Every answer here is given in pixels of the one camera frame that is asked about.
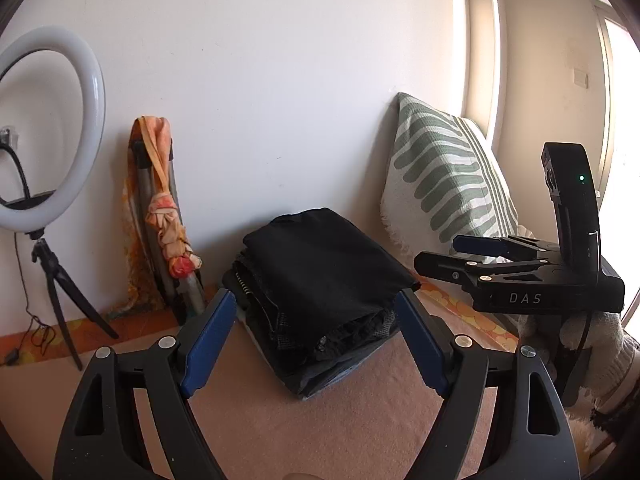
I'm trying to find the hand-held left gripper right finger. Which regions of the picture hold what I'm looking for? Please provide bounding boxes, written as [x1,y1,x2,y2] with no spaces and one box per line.
[394,289,581,480]

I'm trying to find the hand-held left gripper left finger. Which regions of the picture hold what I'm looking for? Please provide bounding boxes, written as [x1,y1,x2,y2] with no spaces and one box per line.
[52,287,238,480]

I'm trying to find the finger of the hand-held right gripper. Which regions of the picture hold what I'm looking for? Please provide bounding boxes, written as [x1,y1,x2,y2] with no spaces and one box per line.
[451,234,563,267]
[414,251,563,293]

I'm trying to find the black pants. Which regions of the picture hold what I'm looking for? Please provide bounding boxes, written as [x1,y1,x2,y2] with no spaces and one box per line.
[242,207,422,361]

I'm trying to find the person's right forearm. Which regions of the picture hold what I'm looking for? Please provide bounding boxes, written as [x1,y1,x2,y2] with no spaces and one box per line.
[590,335,640,441]

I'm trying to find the person's right hand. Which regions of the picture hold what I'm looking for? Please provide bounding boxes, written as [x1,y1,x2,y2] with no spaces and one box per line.
[517,310,628,386]

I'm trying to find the green patterned white pillow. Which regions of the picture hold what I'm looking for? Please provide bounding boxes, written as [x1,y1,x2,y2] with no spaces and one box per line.
[380,91,536,261]

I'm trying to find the stack of folded clothes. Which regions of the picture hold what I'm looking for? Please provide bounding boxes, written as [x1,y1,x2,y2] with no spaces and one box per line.
[222,255,401,401]

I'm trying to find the window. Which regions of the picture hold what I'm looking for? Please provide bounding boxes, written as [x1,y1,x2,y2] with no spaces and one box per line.
[582,0,640,321]

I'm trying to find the pink blanket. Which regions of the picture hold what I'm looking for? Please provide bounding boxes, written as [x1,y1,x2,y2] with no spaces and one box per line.
[0,290,551,480]

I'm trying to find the orange floral cloth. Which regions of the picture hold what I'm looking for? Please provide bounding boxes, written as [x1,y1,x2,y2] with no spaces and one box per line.
[122,116,205,313]

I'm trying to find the small black tripod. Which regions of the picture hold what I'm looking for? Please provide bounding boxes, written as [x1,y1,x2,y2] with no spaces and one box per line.
[30,230,120,372]

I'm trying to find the black ring light cable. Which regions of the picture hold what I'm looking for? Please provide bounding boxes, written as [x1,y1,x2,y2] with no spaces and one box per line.
[0,130,56,367]

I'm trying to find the white ring light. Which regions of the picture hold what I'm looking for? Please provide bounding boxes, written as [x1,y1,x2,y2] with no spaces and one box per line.
[0,25,107,235]

